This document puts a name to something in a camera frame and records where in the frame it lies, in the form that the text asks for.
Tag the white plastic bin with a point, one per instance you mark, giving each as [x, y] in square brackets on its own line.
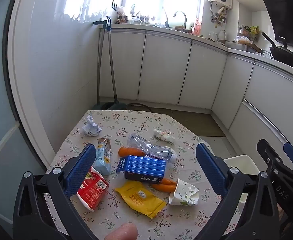
[244, 163]

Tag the small orange carrot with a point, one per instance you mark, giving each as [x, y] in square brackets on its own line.
[161, 187]
[169, 181]

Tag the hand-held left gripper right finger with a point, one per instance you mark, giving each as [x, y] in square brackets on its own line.
[211, 172]

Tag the blue cardboard box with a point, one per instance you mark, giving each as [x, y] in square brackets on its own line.
[144, 167]

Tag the red snack packet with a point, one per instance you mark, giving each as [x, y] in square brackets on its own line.
[92, 192]

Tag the colourful snack bags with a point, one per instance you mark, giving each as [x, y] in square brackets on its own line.
[250, 31]

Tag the white tissue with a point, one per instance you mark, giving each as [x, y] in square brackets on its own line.
[164, 135]

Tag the yellow snack packet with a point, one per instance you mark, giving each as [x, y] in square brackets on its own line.
[141, 197]

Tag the white kitchen countertop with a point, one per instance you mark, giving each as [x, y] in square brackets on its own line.
[286, 69]

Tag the black range hood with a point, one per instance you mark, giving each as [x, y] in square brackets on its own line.
[284, 10]

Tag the brown floor mat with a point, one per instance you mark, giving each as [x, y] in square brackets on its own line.
[194, 122]

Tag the white paper ball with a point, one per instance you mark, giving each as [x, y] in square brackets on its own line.
[90, 127]

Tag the black frying pan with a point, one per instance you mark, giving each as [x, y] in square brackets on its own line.
[285, 55]

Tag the metal kitchen faucet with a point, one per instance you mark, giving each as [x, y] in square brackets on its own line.
[184, 17]

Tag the crushed clear plastic bottle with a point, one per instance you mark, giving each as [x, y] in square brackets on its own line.
[149, 147]

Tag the black wall hooks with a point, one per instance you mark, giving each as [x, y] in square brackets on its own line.
[114, 5]

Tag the clear glass jug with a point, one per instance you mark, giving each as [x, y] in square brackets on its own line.
[222, 35]

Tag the orange food bag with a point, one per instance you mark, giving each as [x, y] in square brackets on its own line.
[242, 40]

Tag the large orange carrot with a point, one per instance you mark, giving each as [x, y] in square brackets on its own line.
[130, 152]

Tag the white kitchen cabinets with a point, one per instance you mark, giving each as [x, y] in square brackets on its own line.
[161, 67]

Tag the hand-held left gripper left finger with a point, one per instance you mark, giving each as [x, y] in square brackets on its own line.
[79, 172]

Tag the light blue milk carton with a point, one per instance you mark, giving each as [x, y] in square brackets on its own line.
[102, 158]

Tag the crushed white paper cup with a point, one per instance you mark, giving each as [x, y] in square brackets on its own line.
[184, 192]

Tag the red dish soap bottle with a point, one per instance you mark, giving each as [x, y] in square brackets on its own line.
[197, 27]

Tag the person's left hand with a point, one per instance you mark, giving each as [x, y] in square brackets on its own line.
[122, 232]

